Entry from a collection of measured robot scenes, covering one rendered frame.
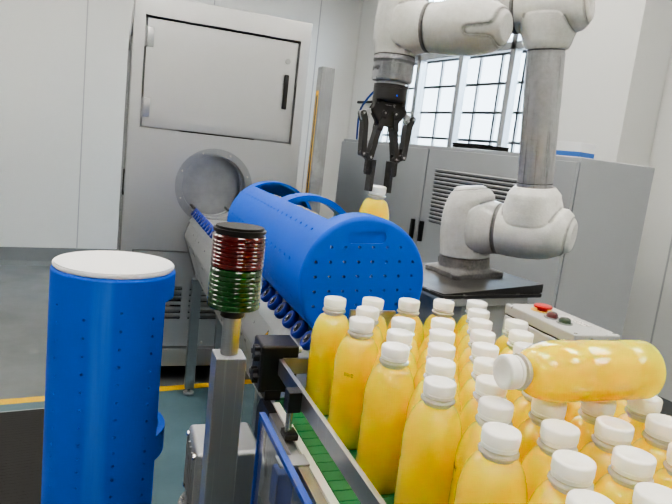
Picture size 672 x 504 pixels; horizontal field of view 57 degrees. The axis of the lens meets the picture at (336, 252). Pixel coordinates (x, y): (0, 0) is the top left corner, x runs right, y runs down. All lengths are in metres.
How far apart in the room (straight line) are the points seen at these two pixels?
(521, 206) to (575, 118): 2.43
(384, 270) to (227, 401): 0.61
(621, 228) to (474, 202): 1.38
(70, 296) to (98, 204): 4.89
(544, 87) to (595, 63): 2.39
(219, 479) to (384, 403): 0.23
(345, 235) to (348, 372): 0.38
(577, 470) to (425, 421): 0.20
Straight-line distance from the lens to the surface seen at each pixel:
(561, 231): 1.81
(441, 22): 1.32
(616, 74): 4.08
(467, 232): 1.87
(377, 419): 0.87
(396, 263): 1.31
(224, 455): 0.82
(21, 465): 2.54
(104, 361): 1.49
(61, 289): 1.50
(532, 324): 1.21
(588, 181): 2.92
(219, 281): 0.73
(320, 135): 2.70
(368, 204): 1.38
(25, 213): 6.32
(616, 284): 3.21
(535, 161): 1.82
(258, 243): 0.73
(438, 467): 0.76
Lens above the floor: 1.36
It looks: 9 degrees down
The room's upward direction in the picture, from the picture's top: 7 degrees clockwise
